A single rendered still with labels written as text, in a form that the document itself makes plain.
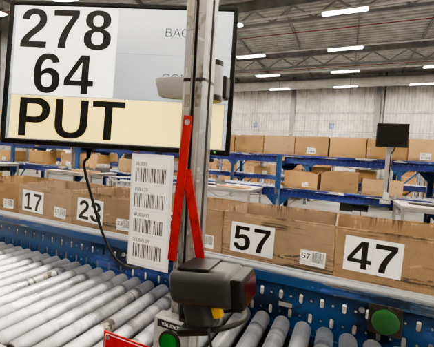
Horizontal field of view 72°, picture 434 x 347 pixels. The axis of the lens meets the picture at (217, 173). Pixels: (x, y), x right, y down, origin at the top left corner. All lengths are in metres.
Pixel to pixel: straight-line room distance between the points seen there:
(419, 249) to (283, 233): 0.39
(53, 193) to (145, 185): 1.18
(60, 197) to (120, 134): 1.03
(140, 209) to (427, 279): 0.85
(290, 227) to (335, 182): 4.27
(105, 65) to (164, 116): 0.16
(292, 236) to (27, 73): 0.87
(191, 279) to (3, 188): 1.65
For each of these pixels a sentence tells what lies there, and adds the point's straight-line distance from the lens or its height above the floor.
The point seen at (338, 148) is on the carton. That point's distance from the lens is 5.56.
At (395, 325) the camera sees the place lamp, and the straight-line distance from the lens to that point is 1.05.
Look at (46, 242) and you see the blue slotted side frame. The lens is 1.71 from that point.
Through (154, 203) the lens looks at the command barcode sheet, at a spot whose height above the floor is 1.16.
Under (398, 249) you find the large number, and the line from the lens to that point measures 1.06.
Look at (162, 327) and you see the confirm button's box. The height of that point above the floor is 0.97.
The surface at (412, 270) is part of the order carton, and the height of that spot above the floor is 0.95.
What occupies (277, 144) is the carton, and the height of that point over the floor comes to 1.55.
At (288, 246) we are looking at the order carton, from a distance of 1.07.
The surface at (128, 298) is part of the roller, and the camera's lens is 1.16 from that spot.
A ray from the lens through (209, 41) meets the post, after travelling 0.52.
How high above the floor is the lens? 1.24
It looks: 3 degrees down
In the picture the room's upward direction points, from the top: 3 degrees clockwise
